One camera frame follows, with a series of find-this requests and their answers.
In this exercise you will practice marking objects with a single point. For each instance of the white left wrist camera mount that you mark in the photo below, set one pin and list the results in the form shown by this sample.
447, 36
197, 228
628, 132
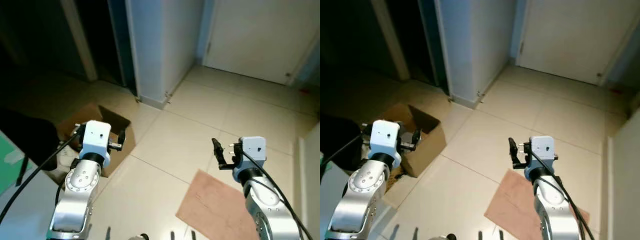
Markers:
96, 137
385, 137

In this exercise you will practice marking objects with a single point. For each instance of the black tape strip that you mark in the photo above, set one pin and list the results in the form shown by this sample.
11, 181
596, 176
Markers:
22, 171

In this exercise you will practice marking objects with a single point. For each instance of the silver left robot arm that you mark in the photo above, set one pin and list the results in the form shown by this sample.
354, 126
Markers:
75, 200
357, 200

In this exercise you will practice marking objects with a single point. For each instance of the open brown cardboard box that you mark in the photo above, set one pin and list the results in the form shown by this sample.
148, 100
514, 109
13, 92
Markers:
425, 150
107, 117

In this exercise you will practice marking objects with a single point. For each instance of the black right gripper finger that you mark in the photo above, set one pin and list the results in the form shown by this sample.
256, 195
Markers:
513, 151
219, 152

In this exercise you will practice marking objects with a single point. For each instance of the dark black furniture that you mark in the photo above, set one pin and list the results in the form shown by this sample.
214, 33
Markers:
337, 142
27, 137

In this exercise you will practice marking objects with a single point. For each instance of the white door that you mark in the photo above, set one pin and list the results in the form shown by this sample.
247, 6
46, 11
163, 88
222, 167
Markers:
565, 35
255, 35

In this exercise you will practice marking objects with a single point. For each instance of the white cabinet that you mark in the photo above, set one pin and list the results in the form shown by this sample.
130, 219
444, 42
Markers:
625, 185
312, 190

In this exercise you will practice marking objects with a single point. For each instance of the pale wooden door frame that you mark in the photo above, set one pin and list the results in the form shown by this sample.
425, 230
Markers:
80, 45
392, 45

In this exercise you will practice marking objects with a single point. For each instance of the flat brown cardboard sheet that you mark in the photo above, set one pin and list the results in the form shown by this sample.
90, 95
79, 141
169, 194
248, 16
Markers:
510, 205
215, 205

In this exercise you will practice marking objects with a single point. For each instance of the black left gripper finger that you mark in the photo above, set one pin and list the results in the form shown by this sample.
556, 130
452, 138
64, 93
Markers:
121, 140
415, 139
78, 132
367, 132

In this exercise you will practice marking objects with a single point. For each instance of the pale masking tape piece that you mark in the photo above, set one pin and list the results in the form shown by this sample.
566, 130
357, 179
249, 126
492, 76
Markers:
12, 157

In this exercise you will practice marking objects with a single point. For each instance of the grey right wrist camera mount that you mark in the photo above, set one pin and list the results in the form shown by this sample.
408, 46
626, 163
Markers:
255, 147
542, 147

